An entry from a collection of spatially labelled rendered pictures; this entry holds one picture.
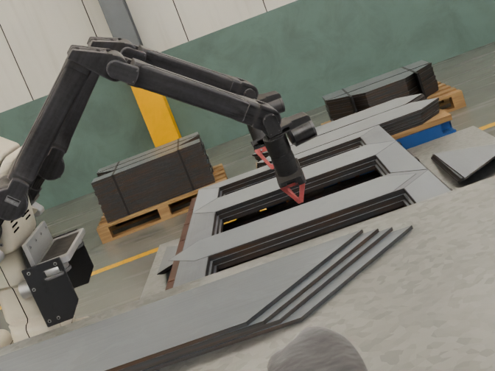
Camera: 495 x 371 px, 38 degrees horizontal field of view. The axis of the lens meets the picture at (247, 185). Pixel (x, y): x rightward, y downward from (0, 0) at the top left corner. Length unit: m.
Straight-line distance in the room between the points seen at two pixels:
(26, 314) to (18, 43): 7.34
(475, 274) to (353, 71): 8.22
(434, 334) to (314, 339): 0.13
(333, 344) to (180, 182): 5.55
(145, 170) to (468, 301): 5.54
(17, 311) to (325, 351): 1.29
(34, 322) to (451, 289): 1.28
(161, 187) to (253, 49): 3.09
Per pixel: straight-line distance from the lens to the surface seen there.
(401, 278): 0.99
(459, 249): 1.03
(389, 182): 2.08
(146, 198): 6.37
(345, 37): 9.07
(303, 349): 0.83
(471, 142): 2.63
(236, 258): 2.00
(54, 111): 1.66
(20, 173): 1.70
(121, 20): 8.59
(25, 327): 1.97
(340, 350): 0.81
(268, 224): 2.08
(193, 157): 6.29
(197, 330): 1.00
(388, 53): 9.19
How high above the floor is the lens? 1.45
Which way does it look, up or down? 13 degrees down
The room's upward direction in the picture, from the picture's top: 21 degrees counter-clockwise
